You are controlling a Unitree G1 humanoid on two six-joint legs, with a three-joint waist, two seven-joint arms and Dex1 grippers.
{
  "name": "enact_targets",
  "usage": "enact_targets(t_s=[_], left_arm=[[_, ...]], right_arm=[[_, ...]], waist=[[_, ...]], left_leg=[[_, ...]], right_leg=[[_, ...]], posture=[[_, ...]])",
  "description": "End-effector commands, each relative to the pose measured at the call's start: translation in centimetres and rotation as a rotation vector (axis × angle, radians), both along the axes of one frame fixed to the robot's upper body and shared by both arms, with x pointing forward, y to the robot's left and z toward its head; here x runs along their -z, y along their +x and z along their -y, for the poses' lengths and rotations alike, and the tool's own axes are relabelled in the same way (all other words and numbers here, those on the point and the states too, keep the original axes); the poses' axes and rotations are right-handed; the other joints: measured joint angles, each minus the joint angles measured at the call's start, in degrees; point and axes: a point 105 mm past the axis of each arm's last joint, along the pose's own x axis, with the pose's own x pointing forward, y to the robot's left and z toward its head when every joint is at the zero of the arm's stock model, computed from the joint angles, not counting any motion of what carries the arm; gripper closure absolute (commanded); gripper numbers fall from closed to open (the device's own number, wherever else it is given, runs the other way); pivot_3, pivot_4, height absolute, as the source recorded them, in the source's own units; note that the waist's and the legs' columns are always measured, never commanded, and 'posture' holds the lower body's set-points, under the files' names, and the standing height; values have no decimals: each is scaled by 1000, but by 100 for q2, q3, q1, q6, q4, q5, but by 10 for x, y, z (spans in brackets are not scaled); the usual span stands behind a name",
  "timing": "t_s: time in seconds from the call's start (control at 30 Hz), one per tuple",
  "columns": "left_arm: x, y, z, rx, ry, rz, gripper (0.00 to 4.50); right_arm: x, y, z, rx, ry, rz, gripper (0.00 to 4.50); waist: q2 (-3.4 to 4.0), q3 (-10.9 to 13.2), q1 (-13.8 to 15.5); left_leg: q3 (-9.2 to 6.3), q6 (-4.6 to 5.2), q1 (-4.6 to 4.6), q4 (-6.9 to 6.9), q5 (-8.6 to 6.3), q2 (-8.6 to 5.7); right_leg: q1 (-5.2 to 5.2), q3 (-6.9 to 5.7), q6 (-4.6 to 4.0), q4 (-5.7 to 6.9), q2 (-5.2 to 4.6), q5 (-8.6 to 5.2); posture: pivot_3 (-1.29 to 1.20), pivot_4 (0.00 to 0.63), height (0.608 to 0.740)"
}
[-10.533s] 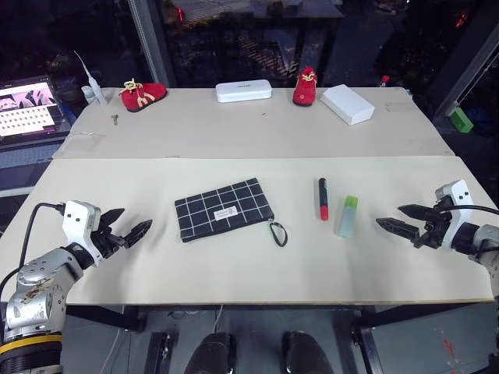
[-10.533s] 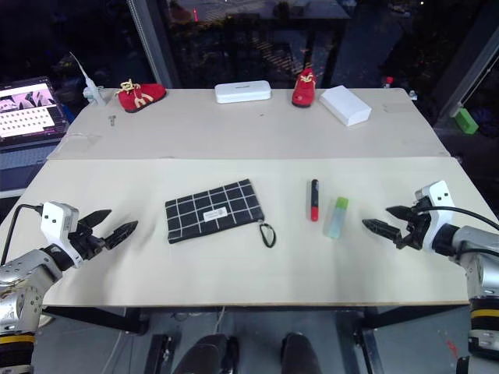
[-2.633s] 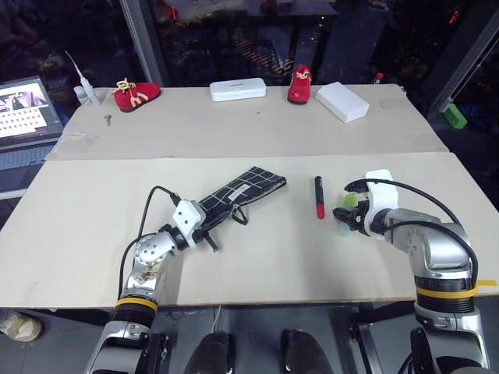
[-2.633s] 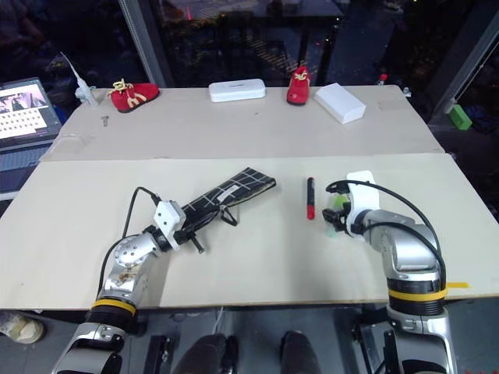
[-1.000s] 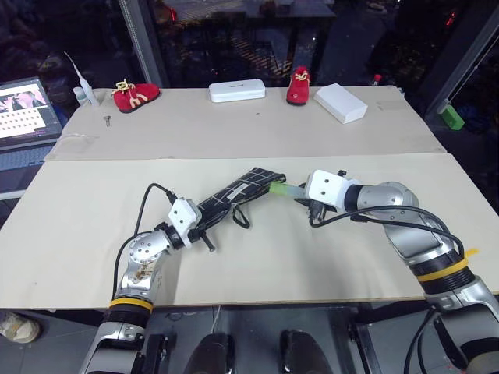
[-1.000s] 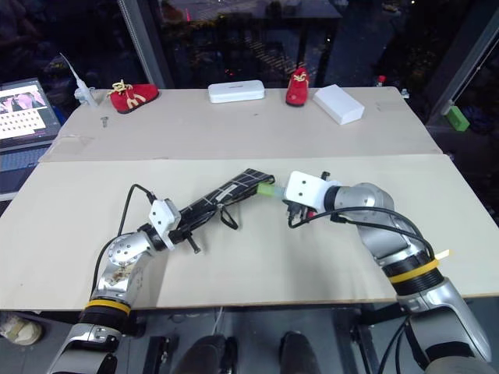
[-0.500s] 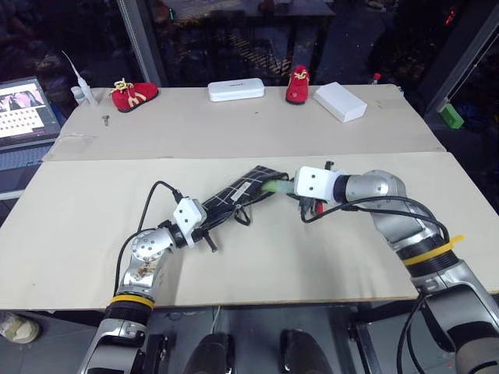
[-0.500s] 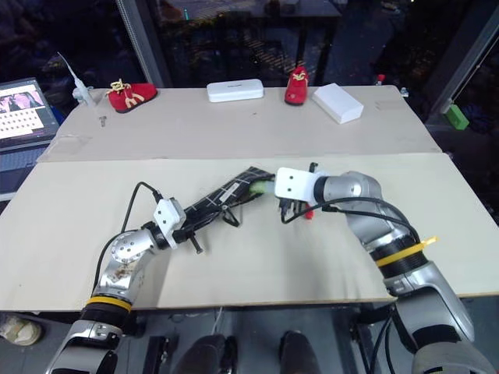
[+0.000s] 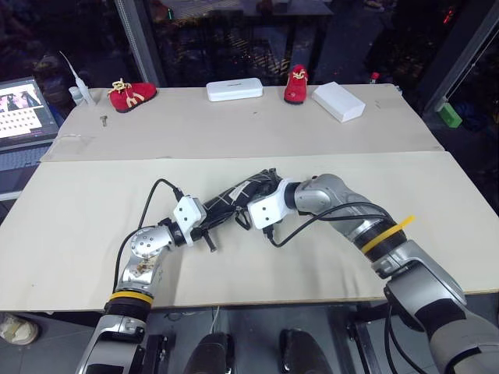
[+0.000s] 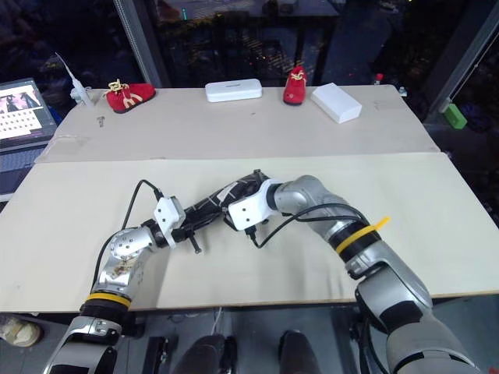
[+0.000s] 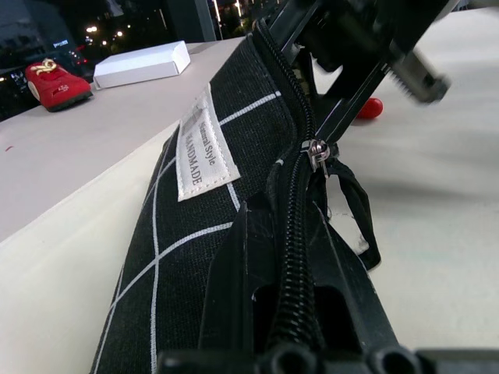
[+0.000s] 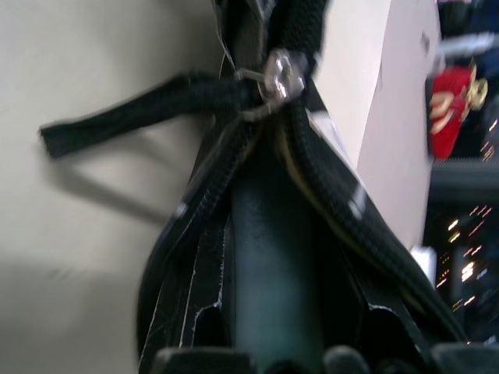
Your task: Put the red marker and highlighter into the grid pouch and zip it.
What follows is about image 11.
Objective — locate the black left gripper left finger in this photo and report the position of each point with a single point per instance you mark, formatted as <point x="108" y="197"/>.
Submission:
<point x="228" y="280"/>

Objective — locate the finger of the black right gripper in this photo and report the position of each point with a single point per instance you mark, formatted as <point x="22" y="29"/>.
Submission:
<point x="352" y="103"/>
<point x="423" y="80"/>

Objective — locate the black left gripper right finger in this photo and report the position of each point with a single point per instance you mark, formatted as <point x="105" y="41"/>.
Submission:
<point x="347" y="296"/>

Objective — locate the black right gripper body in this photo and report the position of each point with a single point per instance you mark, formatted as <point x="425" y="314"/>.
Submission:
<point x="351" y="31"/>

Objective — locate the black white-grid zip pouch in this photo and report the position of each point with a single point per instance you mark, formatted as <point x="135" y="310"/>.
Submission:
<point x="171" y="233"/>

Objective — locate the red marker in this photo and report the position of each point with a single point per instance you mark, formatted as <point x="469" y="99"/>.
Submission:
<point x="371" y="109"/>

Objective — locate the white cardboard box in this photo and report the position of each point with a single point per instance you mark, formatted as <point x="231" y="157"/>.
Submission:
<point x="140" y="66"/>

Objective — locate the red shoe with gold ornament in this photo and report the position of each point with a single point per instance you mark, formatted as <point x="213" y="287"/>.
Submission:
<point x="54" y="85"/>

